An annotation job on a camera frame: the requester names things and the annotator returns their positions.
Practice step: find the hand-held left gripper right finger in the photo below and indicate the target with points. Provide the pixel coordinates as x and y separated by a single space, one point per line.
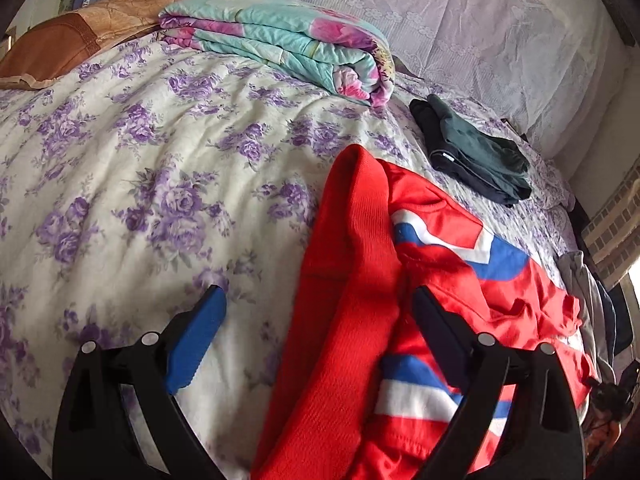
440 330

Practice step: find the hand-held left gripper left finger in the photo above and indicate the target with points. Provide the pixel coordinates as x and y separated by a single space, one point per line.
195 340

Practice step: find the red pants with blue-white stripes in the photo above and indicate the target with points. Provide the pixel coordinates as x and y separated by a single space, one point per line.
350 285

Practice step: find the dark green folded pants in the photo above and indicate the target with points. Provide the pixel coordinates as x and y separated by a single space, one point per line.
475 135

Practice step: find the black folded pants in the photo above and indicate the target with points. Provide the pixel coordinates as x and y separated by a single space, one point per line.
422 120

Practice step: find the grey garment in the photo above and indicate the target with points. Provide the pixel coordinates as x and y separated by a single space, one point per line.
582 280

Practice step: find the dark blue garment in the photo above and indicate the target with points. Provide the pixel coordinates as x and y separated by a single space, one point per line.
617 320

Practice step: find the purple floral bedspread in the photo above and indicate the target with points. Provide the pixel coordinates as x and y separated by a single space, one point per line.
150 160

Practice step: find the folded teal floral quilt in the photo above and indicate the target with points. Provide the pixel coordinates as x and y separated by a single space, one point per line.
280 40

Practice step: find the brown pillow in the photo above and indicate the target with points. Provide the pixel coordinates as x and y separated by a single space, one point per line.
75 30

